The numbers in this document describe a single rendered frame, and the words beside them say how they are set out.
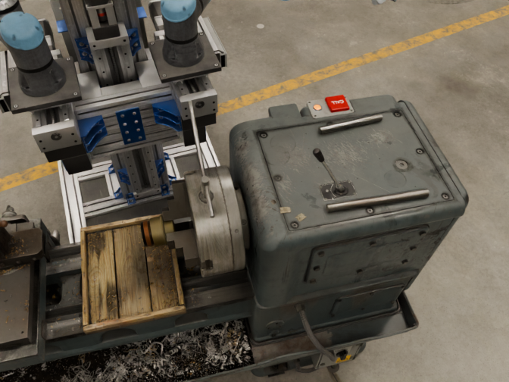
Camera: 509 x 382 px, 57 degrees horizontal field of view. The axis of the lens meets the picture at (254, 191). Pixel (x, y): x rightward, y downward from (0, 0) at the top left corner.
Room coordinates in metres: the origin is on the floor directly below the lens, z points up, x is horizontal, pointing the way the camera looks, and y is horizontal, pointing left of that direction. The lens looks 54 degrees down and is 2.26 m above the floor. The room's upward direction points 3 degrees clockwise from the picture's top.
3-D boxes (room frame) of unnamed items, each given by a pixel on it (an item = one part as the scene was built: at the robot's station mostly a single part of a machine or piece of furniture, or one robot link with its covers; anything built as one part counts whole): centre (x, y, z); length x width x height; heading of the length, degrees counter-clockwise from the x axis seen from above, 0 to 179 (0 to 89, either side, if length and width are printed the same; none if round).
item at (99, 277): (0.67, 0.38, 0.89); 0.36 x 0.30 x 0.04; 16
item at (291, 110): (1.04, -0.08, 1.24); 0.09 x 0.08 x 0.03; 106
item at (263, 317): (0.88, -0.25, 0.43); 0.60 x 0.48 x 0.86; 106
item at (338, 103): (1.09, -0.24, 1.26); 0.06 x 0.06 x 0.02; 16
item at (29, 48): (1.23, 0.75, 1.33); 0.13 x 0.12 x 0.14; 44
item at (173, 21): (1.42, 0.29, 1.33); 0.13 x 0.12 x 0.14; 165
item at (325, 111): (1.08, -0.22, 1.23); 0.13 x 0.08 x 0.05; 106
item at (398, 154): (0.87, -0.25, 1.06); 0.59 x 0.48 x 0.39; 106
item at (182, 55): (1.41, 0.29, 1.21); 0.15 x 0.15 x 0.10
